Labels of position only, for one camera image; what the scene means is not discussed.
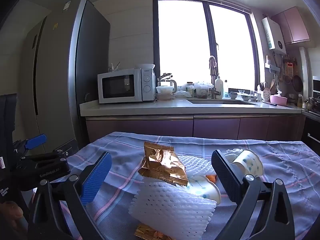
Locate small white tissue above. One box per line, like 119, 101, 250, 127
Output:
226, 149, 243, 163

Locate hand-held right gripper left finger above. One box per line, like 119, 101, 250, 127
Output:
27, 151, 113, 240

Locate glass kettle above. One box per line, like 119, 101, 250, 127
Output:
157, 72, 178, 94

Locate kitchen window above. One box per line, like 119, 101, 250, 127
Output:
153, 0, 263, 98

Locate hanging frying pan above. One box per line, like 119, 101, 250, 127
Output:
292, 74, 303, 92

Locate pink wall cabinet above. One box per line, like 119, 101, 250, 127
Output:
271, 7, 310, 45

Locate large white foam net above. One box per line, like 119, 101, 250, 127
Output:
128, 180, 217, 239

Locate black built-in oven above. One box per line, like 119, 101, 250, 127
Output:
301, 110, 320, 155

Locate kitchen sink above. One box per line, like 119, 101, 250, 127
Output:
187, 98, 258, 105

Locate person's left hand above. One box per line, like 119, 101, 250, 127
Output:
0, 200, 24, 233

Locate dotted paper cup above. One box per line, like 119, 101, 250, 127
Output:
186, 175, 222, 204
231, 149, 264, 179

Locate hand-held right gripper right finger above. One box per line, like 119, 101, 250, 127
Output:
211, 149, 295, 240

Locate white water heater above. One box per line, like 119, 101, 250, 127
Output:
262, 17, 287, 54

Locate pink basin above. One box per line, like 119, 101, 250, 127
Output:
269, 94, 288, 106

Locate white dish soap bottle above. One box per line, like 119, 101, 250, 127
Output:
214, 73, 224, 98

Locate checked blue tablecloth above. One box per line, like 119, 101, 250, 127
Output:
59, 131, 320, 240

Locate large gold snack wrapper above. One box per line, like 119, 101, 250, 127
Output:
137, 142, 188, 187

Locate white plastic bag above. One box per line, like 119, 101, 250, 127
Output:
172, 90, 192, 98

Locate silver refrigerator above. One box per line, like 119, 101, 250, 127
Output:
19, 0, 111, 153

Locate small white foam net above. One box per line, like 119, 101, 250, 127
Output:
176, 154, 215, 177

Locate steel faucet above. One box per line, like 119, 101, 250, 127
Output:
209, 56, 222, 99

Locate white microwave oven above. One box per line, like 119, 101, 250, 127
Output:
97, 68, 156, 104

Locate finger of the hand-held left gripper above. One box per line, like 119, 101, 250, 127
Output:
52, 139, 79, 161
12, 134, 47, 156

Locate purple base cabinet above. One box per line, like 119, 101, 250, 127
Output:
85, 115, 304, 144

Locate beige kitchen counter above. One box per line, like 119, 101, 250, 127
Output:
80, 97, 303, 117

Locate clear food container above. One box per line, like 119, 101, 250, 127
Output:
156, 86, 175, 102

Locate small gold snack wrapper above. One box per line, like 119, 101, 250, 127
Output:
134, 224, 173, 240

